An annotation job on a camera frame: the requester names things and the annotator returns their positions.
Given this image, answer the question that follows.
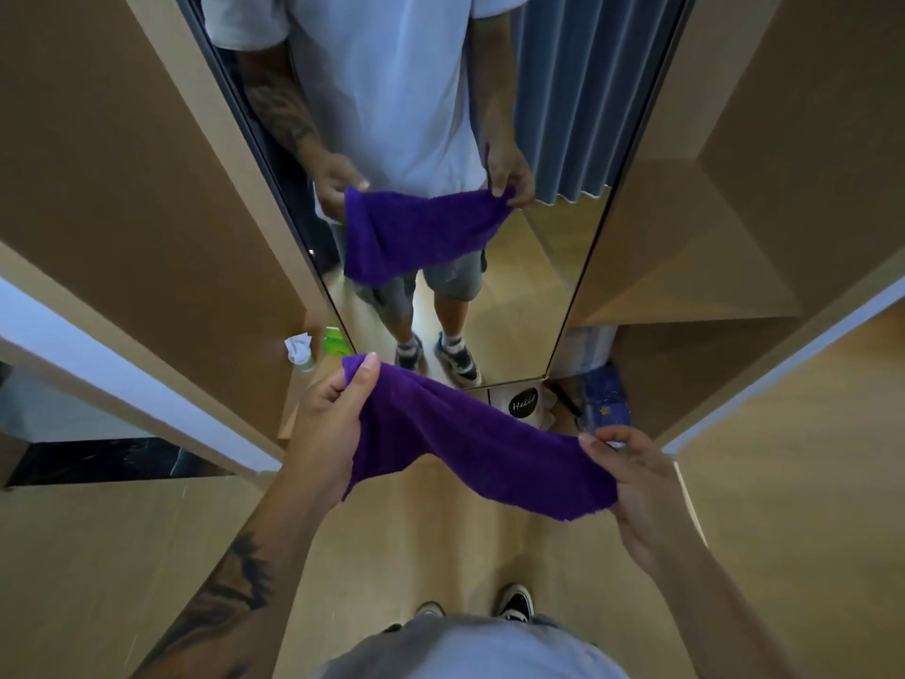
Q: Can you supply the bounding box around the purple cleaning cloth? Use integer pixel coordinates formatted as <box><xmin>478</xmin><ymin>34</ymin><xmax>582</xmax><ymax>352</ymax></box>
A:
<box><xmin>342</xmin><ymin>354</ymin><xmax>620</xmax><ymax>522</ymax></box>

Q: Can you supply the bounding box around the light wooden wardrobe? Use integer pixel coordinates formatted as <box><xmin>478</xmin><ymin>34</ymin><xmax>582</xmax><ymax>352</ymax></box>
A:
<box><xmin>0</xmin><ymin>0</ymin><xmax>905</xmax><ymax>489</ymax></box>

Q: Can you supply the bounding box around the person's right black-white sneaker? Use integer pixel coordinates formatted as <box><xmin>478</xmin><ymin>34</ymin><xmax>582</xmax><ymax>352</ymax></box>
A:
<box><xmin>494</xmin><ymin>583</ymin><xmax>535</xmax><ymax>625</ymax></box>

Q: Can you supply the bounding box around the person's right forearm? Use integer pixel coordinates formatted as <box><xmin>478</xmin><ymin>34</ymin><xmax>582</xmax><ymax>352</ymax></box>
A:
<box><xmin>635</xmin><ymin>529</ymin><xmax>807</xmax><ymax>679</ymax></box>

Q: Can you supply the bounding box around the person's white t-shirt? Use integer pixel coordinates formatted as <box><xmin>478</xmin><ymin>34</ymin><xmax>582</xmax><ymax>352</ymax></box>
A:
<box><xmin>403</xmin><ymin>618</ymin><xmax>631</xmax><ymax>679</ymax></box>

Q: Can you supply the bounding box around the blue plastic bag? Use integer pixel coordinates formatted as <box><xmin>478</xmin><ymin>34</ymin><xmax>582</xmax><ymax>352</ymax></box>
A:
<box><xmin>576</xmin><ymin>363</ymin><xmax>633</xmax><ymax>432</ymax></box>

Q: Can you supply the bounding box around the person's left hand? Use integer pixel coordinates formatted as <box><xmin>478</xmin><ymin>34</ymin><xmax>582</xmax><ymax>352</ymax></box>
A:
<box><xmin>282</xmin><ymin>353</ymin><xmax>383</xmax><ymax>506</ymax></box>

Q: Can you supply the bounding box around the paper cup with tissue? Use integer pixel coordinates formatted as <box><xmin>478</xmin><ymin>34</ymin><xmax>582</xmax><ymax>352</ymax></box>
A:
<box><xmin>284</xmin><ymin>331</ymin><xmax>317</xmax><ymax>373</ymax></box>

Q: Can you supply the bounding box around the pull-out wardrobe mirror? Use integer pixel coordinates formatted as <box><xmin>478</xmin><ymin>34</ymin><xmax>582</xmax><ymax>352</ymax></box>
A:
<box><xmin>173</xmin><ymin>0</ymin><xmax>698</xmax><ymax>393</ymax></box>

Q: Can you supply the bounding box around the person's right hand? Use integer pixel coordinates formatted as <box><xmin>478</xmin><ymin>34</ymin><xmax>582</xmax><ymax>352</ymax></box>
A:
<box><xmin>578</xmin><ymin>424</ymin><xmax>699</xmax><ymax>575</ymax></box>

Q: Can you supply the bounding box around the person's left forearm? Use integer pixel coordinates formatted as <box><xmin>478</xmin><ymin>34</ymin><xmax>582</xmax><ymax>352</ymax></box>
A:
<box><xmin>130</xmin><ymin>472</ymin><xmax>340</xmax><ymax>679</ymax></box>

